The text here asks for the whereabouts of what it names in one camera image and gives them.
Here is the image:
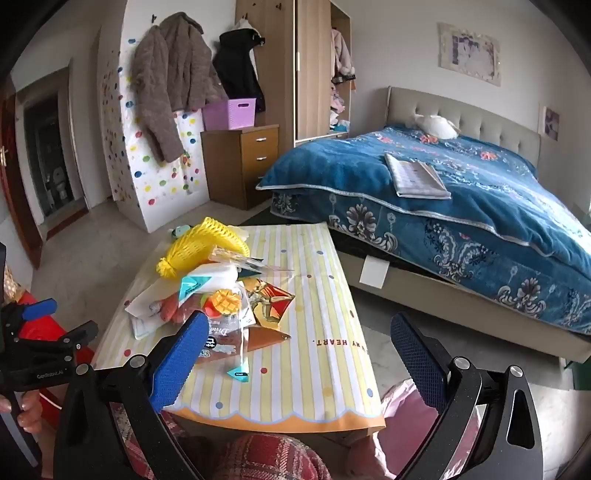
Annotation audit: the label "orange printed wrapper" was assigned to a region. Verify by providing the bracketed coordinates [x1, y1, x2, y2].
[240, 276, 297, 331]

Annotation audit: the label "wooden nightstand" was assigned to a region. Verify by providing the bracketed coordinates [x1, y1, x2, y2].
[201, 124, 281, 211]

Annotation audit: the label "white teal carton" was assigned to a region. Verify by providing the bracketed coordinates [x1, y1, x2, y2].
[180, 262, 241, 298]

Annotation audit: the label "small wall poster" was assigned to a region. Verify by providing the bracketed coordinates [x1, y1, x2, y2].
[538, 105, 561, 139]

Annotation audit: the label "pink clothes in wardrobe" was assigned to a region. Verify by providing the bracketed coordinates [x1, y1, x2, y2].
[329, 28, 356, 136]

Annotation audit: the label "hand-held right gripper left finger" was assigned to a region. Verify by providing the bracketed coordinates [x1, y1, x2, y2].
[54, 310, 211, 480]

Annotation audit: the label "clear plastic bag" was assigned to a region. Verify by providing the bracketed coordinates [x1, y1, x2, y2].
[198, 318, 259, 366]

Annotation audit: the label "striped yellow tablecloth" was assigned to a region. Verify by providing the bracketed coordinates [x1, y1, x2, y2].
[92, 222, 387, 435]

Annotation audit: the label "beige upholstered bed frame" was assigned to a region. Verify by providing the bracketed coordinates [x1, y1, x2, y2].
[332, 85, 591, 366]

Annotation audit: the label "large wall poster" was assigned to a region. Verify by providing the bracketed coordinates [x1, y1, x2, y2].
[438, 22, 503, 88]

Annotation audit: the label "dark red wooden door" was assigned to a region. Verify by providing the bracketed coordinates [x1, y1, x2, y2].
[0, 88, 45, 271]

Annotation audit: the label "black coat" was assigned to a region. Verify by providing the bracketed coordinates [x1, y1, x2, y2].
[212, 28, 267, 116]

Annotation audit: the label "purple plastic basket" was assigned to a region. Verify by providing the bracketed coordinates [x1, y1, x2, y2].
[202, 98, 257, 133]

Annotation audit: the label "wooden wardrobe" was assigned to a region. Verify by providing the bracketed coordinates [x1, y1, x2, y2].
[235, 0, 357, 148]

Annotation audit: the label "white dotted cabinet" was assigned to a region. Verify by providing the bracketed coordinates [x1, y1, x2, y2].
[97, 39, 211, 234]

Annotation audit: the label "yellow foam fruit net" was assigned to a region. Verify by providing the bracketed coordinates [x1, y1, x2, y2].
[156, 216, 251, 280]

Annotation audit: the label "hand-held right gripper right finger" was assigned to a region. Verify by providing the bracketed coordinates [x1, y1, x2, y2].
[390, 312, 544, 480]

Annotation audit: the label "dried mango snack bag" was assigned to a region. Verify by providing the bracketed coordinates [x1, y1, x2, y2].
[157, 291, 208, 325]

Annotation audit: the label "white plush toy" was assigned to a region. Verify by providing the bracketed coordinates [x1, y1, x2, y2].
[409, 113, 462, 140]

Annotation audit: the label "pink trash bag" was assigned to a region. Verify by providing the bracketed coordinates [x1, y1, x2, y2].
[369, 377, 485, 480]

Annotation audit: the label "clear printed wrapper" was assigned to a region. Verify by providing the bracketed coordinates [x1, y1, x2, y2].
[210, 247, 296, 278]

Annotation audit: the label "white paper tag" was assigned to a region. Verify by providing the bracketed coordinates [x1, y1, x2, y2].
[359, 258, 390, 289]

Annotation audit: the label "brown fleece coat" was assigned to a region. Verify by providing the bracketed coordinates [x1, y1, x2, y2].
[130, 11, 230, 164]

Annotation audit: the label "plaid trousers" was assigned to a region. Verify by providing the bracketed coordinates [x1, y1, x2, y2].
[111, 401, 334, 480]

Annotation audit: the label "person's left hand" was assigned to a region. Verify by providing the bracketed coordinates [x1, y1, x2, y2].
[0, 390, 49, 435]

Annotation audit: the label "mango print packet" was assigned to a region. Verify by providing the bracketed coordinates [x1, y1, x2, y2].
[203, 286, 243, 317]

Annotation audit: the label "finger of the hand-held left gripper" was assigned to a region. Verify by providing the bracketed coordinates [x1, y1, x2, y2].
[44, 321, 99, 357]
[8, 298, 59, 324]

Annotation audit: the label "folded checked cloth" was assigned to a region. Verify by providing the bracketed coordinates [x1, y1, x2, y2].
[385, 152, 452, 200]

